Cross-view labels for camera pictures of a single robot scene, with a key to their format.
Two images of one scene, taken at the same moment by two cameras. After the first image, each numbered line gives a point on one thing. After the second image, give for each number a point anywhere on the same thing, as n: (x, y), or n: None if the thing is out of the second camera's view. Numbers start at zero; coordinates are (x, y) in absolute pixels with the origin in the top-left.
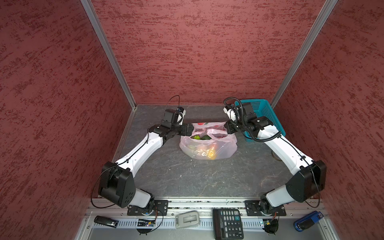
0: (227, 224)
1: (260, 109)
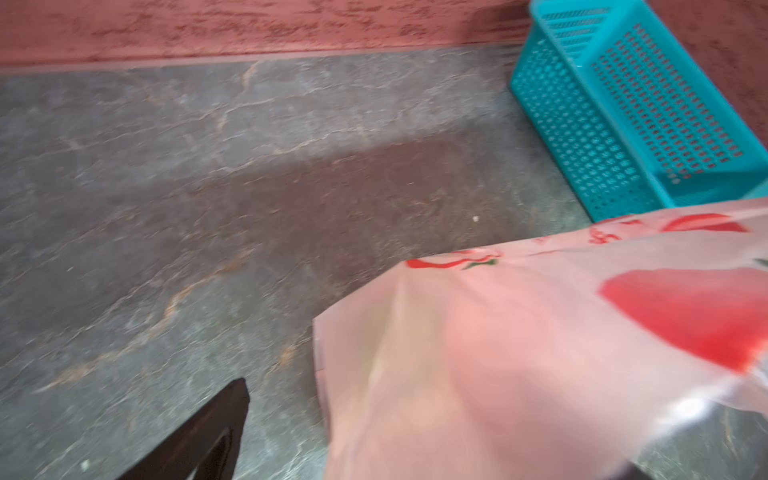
0: None
1: (629, 115)
